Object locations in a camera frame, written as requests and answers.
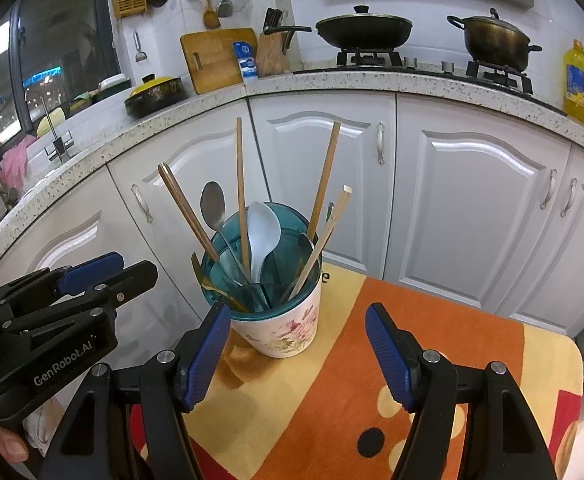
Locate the gold fork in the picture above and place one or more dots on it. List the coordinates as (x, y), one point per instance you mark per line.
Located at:
(198, 270)

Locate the pink rubber gloves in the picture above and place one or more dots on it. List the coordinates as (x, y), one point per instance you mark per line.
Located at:
(14, 162)

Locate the person's left hand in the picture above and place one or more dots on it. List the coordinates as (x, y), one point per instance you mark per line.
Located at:
(2, 442)

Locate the steel faucet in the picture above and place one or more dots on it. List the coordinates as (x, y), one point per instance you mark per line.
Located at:
(59, 147)

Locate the steel peeler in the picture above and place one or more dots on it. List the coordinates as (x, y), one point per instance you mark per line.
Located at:
(141, 55)

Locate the floral ceramic utensil holder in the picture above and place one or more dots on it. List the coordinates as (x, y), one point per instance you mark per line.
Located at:
(292, 325)

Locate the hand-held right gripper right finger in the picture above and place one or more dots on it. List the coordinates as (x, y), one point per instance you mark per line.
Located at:
(389, 355)

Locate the small metal cup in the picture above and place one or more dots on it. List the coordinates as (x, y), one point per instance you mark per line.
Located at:
(410, 62)
(447, 67)

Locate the bamboo wall utensil holder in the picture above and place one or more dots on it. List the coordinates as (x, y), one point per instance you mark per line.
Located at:
(129, 5)

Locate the black gas stove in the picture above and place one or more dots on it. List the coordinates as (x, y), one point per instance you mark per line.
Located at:
(424, 71)

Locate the yellow cloth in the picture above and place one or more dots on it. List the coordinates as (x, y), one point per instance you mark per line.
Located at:
(49, 122)

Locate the small grey steel spoon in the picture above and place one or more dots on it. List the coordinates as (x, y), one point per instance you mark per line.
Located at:
(213, 200)

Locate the wooden cutting board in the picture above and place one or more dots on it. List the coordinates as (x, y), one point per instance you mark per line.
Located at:
(212, 60)

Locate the black wok with lid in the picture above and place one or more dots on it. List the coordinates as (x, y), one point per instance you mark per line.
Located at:
(364, 32)

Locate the blue white carton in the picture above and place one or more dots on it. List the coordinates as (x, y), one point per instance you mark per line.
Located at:
(246, 62)

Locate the speckled stone countertop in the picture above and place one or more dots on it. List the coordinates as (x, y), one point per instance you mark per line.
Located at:
(322, 85)

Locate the white plastic spoon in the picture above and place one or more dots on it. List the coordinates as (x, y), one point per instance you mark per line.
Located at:
(264, 230)

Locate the yellow oil bottle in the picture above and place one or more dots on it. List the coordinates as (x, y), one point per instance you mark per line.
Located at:
(579, 85)

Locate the brass pot with lid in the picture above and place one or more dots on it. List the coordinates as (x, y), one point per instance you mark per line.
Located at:
(494, 42)

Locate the orange yellow dotted mat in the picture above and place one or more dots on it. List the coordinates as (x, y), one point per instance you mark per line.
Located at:
(332, 360)

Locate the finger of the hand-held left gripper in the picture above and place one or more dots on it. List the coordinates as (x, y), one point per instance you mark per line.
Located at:
(132, 275)
(89, 267)

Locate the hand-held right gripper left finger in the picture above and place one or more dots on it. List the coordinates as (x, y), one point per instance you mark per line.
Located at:
(204, 355)

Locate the wooden knife block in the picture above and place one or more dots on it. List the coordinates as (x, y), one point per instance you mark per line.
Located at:
(272, 57)

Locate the white bowl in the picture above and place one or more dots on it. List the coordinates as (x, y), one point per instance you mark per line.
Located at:
(114, 81)

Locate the dark window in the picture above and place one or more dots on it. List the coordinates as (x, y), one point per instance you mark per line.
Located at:
(57, 35)

